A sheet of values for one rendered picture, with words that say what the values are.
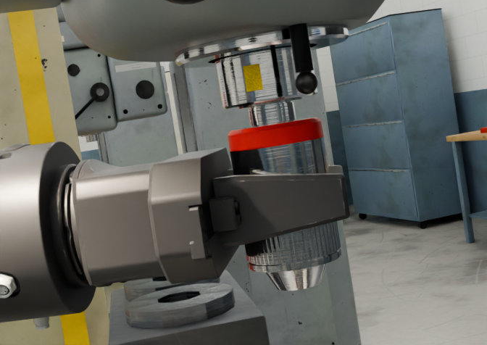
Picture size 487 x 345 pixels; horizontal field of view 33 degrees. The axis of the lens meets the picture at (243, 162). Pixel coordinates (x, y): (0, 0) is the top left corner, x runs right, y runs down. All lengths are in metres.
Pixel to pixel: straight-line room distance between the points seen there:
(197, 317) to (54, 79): 1.53
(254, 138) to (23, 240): 0.12
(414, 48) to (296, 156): 7.35
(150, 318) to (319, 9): 0.35
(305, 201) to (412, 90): 7.31
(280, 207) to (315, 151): 0.03
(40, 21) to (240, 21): 1.80
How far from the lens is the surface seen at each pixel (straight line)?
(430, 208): 7.76
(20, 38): 2.12
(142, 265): 0.38
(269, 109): 0.39
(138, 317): 0.65
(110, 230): 0.38
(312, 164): 0.39
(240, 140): 0.39
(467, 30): 7.83
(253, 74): 0.38
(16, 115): 2.10
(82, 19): 0.37
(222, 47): 0.36
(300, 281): 0.40
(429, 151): 7.74
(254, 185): 0.37
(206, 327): 0.62
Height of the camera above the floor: 1.27
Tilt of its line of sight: 3 degrees down
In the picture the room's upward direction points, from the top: 9 degrees counter-clockwise
